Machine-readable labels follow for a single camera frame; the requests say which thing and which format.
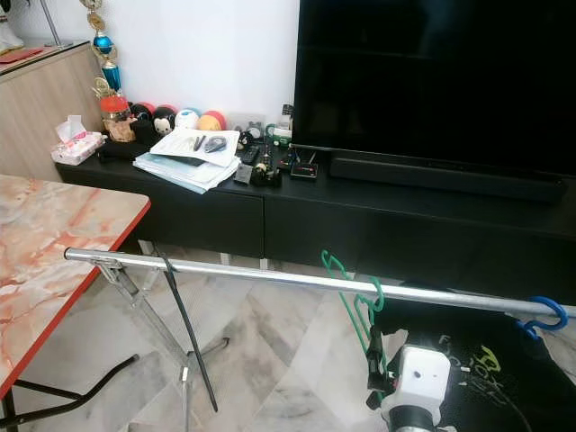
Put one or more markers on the green plastic hanger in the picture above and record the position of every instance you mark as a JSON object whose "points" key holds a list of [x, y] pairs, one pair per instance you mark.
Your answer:
{"points": [[363, 310]]}

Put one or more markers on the black t-shirt with logo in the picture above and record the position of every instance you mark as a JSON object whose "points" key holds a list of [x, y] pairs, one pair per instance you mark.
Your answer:
{"points": [[504, 378]]}

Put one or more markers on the dark computer mouse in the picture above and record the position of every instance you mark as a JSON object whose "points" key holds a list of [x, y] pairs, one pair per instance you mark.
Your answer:
{"points": [[216, 144]]}

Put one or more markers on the blue plastic hanger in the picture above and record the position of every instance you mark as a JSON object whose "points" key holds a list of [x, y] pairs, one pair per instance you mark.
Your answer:
{"points": [[549, 317]]}

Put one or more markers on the small clear bottle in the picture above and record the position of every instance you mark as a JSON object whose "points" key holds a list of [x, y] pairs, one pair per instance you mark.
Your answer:
{"points": [[285, 121]]}

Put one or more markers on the thin black hanger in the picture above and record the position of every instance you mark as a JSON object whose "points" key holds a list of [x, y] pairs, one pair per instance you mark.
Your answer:
{"points": [[189, 333]]}

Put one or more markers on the black TV console cabinet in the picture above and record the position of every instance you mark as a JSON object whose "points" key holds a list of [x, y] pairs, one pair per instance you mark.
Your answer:
{"points": [[369, 234]]}

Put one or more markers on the white and blue plush ball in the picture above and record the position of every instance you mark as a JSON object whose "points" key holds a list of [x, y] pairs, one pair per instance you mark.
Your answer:
{"points": [[187, 118]]}

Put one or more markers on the black mouse-ear plush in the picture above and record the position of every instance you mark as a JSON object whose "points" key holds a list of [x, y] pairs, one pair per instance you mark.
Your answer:
{"points": [[163, 121]]}

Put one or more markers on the stack of white papers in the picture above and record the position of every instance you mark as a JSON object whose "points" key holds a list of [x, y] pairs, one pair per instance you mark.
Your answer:
{"points": [[184, 164]]}

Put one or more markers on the light wooden cabinet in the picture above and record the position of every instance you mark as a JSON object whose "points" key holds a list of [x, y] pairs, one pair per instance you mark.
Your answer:
{"points": [[45, 112]]}

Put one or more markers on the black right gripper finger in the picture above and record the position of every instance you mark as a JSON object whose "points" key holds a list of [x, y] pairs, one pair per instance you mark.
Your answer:
{"points": [[375, 346]]}

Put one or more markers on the black soundbar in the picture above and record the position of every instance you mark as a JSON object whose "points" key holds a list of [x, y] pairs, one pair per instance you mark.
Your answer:
{"points": [[441, 178]]}

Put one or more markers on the jar with red lid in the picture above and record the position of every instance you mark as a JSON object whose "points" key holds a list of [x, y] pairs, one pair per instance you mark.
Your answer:
{"points": [[115, 119]]}

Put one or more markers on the black remote control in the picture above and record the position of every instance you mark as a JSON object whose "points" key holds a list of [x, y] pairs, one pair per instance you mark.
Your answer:
{"points": [[248, 155]]}

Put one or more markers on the white figurine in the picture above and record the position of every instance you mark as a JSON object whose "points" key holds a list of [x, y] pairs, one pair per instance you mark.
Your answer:
{"points": [[7, 27]]}

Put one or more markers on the marble pattern folding table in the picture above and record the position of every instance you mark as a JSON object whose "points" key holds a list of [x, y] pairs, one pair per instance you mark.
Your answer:
{"points": [[45, 261]]}

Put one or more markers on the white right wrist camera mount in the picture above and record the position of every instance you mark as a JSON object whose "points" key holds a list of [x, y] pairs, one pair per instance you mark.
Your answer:
{"points": [[416, 382]]}

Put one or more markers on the blue and gold trophy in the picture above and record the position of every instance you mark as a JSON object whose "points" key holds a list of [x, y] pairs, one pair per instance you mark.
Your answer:
{"points": [[105, 45]]}

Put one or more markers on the red envelope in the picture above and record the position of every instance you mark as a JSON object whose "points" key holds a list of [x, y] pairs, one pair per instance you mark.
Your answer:
{"points": [[22, 54]]}

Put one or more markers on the small black box device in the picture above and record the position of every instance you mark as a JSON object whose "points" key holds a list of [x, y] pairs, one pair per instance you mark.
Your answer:
{"points": [[303, 168]]}

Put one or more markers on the pink tissue pack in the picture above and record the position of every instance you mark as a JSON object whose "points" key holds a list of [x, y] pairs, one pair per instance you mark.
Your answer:
{"points": [[76, 146]]}

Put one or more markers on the black flat screen television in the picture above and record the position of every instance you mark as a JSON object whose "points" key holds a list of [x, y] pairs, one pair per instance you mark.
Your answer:
{"points": [[432, 81]]}

